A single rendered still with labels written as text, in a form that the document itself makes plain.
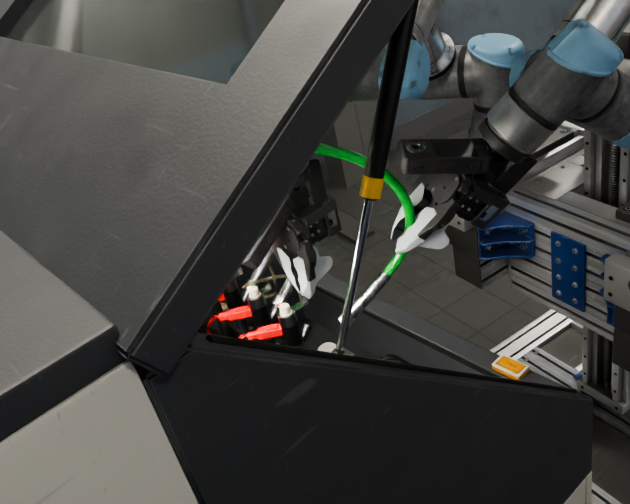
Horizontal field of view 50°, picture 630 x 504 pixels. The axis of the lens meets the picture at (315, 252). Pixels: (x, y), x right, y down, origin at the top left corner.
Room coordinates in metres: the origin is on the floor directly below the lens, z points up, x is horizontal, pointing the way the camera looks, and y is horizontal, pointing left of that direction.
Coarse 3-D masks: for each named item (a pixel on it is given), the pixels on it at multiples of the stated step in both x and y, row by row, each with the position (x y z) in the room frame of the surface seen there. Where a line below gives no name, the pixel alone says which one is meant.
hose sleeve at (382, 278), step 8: (384, 272) 0.78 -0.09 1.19; (376, 280) 0.77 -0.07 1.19; (384, 280) 0.77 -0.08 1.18; (368, 288) 0.77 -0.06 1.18; (376, 288) 0.77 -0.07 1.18; (360, 296) 0.77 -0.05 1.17; (368, 296) 0.77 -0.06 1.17; (360, 304) 0.76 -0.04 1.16; (352, 312) 0.76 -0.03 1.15; (360, 312) 0.76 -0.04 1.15
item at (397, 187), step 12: (324, 144) 0.77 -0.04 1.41; (336, 156) 0.77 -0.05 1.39; (348, 156) 0.77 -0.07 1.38; (360, 156) 0.78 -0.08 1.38; (384, 180) 0.78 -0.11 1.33; (396, 180) 0.78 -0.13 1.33; (396, 192) 0.78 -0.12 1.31; (408, 204) 0.78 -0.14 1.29; (408, 216) 0.79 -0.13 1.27; (396, 264) 0.78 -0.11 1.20
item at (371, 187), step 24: (408, 24) 0.55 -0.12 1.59; (408, 48) 0.55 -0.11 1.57; (384, 72) 0.54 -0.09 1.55; (384, 96) 0.54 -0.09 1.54; (384, 120) 0.53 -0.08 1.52; (384, 144) 0.53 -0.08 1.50; (384, 168) 0.53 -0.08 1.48; (360, 192) 0.53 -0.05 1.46; (360, 240) 0.51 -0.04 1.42; (360, 264) 0.51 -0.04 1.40
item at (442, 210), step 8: (456, 192) 0.75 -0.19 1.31; (456, 200) 0.74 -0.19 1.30; (440, 208) 0.74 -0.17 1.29; (448, 208) 0.73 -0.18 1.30; (440, 216) 0.73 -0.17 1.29; (448, 216) 0.73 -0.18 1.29; (432, 224) 0.74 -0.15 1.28; (440, 224) 0.74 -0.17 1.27; (424, 232) 0.74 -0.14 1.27; (432, 232) 0.75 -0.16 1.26
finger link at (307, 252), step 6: (300, 240) 0.82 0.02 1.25; (306, 240) 0.82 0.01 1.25; (306, 246) 0.81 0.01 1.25; (312, 246) 0.82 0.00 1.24; (300, 252) 0.82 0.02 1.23; (306, 252) 0.81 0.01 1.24; (312, 252) 0.81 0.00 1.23; (306, 258) 0.81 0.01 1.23; (312, 258) 0.81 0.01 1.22; (306, 264) 0.81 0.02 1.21; (312, 264) 0.82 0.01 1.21; (306, 270) 0.82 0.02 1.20; (312, 270) 0.81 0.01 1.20; (312, 276) 0.82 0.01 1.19
